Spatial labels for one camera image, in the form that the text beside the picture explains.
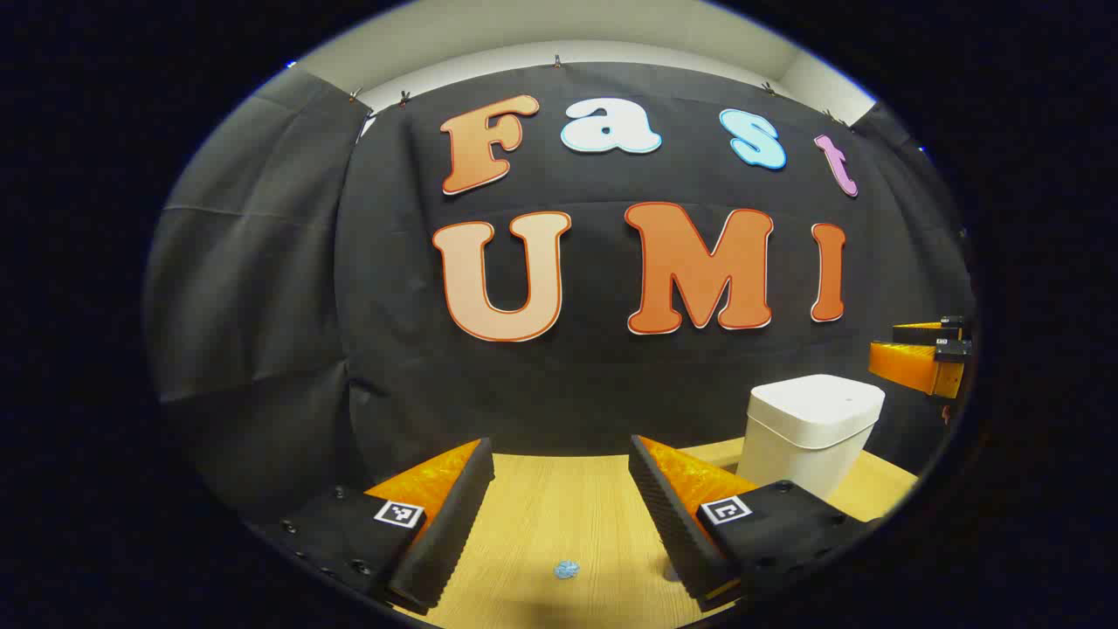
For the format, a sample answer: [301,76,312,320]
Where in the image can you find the wooden desktop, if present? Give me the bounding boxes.
[393,437,918,629]

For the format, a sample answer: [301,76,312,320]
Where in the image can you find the white garbage bin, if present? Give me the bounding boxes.
[736,374,886,503]

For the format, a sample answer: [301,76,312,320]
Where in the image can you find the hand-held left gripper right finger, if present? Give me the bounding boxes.
[627,434,883,612]

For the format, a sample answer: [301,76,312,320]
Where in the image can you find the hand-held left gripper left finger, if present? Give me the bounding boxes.
[249,437,496,615]

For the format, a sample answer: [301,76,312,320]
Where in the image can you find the black backdrop cloth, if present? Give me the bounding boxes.
[144,61,975,525]

